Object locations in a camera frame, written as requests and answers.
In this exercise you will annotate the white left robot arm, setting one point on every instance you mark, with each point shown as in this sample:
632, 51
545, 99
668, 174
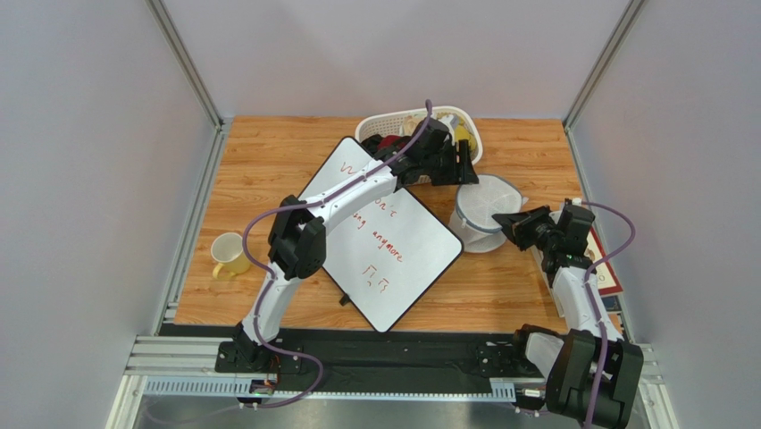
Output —
299, 236

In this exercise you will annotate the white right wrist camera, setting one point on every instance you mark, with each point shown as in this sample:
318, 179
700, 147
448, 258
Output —
555, 215

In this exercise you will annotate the red garment in basket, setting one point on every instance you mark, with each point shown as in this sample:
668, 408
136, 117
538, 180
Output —
392, 143

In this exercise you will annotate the yellow garment in basket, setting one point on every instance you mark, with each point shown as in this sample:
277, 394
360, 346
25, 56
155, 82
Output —
461, 133

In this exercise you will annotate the white whiteboard with red writing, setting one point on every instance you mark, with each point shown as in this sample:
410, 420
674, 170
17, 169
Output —
386, 255

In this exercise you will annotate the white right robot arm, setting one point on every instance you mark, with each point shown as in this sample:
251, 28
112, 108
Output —
592, 372

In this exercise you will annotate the red hardcover book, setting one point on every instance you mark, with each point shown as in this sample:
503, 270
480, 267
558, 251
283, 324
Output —
607, 282

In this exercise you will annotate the yellow mug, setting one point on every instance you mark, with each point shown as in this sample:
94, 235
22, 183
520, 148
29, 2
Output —
228, 254

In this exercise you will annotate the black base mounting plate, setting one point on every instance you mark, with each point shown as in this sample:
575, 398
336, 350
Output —
375, 362

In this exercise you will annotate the white mesh laundry bag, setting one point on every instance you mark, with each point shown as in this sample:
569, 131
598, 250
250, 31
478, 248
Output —
471, 220

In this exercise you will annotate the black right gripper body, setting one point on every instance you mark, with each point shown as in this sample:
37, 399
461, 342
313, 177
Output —
528, 229

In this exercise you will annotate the beige bra in basket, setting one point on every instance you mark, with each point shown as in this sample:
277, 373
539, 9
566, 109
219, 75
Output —
410, 124

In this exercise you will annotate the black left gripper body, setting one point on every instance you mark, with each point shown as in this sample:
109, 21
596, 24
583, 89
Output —
442, 167

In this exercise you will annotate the white plastic laundry basket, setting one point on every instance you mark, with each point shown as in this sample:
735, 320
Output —
380, 125

